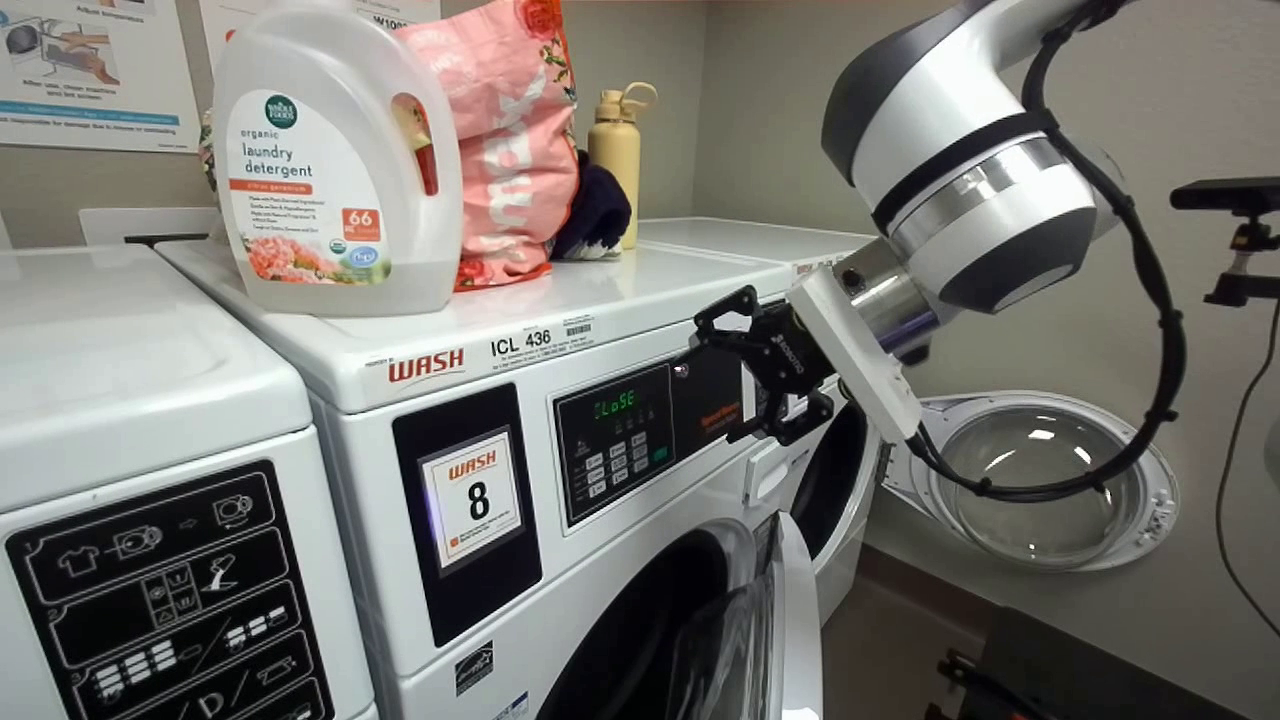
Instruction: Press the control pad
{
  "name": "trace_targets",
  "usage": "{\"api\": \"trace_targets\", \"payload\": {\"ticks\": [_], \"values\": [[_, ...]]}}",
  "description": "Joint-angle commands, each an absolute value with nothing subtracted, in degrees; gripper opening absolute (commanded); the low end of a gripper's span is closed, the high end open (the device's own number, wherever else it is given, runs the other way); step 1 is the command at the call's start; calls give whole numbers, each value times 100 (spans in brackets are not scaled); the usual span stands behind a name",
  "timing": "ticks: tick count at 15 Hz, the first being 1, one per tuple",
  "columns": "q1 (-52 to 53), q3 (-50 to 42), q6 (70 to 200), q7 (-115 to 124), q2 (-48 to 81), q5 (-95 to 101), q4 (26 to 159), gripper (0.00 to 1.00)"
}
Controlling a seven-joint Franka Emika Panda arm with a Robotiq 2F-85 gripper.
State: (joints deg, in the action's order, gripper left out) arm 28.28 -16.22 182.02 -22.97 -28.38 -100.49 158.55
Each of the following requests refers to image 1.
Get white washer with WASH label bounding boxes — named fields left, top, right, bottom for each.
left=153, top=218, right=883, bottom=720

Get dark navy cloth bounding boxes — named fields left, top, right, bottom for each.
left=548, top=149, right=635, bottom=266

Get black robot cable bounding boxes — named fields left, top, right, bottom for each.
left=904, top=0, right=1194, bottom=509

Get black stand base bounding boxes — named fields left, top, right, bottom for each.
left=930, top=605, right=1249, bottom=720

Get black washer control pad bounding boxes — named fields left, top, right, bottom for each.
left=551, top=341, right=751, bottom=531

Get black pictogram control panel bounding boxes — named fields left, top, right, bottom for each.
left=6, top=458, right=335, bottom=720

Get black payment reader panel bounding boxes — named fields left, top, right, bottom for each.
left=392, top=379, right=548, bottom=654

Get round washer door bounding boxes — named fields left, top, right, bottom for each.
left=882, top=386, right=1186, bottom=580

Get beige water bottle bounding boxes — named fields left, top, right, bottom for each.
left=583, top=76, right=666, bottom=257

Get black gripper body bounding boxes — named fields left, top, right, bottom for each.
left=745, top=301, right=841, bottom=427

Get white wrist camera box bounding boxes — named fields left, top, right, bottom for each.
left=783, top=270, right=930, bottom=447

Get pink floral bag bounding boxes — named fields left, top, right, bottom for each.
left=392, top=0, right=589, bottom=296

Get black camera on stand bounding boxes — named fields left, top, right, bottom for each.
left=1169, top=173, right=1280, bottom=314

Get white laundry detergent jug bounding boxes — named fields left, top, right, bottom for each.
left=208, top=0, right=468, bottom=321

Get thin black hanging cable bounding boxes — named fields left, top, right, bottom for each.
left=1209, top=335, right=1280, bottom=641

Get white washer with pictogram panel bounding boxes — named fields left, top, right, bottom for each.
left=0, top=204, right=381, bottom=720

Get instruction poster with blue stripe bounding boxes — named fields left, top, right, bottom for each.
left=0, top=0, right=204, bottom=155

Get washer glass door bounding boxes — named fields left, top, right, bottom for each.
left=651, top=509, right=831, bottom=720

